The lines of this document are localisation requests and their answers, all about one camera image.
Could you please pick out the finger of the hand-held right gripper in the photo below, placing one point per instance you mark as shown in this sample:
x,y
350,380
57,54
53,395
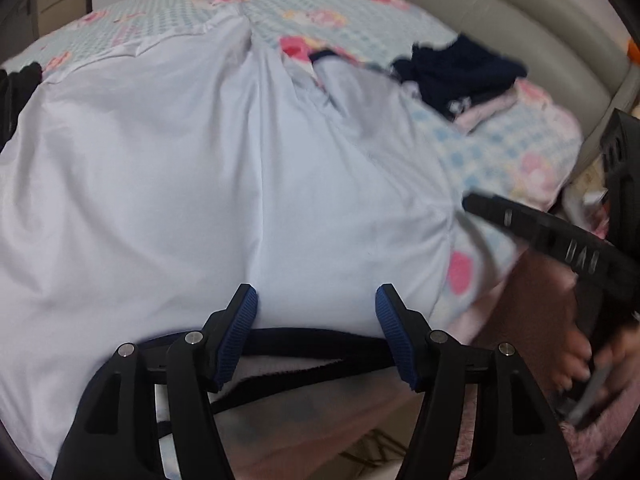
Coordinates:
x,y
505,215

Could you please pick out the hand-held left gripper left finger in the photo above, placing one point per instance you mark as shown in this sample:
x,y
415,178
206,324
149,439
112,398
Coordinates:
x,y
239,332

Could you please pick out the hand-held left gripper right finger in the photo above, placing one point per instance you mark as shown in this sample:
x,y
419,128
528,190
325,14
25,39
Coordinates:
x,y
395,335

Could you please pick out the white shirt with navy trim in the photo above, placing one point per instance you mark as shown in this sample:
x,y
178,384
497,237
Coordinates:
x,y
175,185

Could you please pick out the person's right hand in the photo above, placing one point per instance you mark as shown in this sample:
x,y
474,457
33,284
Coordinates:
x,y
572,360

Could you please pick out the cream patterned cloth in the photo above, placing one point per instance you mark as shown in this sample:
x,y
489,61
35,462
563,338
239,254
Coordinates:
x,y
587,185

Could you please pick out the pale pink garment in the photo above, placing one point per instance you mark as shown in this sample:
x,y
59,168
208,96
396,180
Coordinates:
x,y
492,107

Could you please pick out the orange object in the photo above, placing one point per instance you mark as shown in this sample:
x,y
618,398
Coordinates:
x,y
634,50

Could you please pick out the navy garment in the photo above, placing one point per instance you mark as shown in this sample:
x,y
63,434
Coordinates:
x,y
460,72

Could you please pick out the grey padded headboard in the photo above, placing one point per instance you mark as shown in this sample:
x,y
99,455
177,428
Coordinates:
x,y
525,25

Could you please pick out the blue checked cartoon blanket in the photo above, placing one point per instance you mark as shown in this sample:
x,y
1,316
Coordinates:
x,y
310,5

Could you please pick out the black garment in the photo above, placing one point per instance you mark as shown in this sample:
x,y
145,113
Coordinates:
x,y
20,85

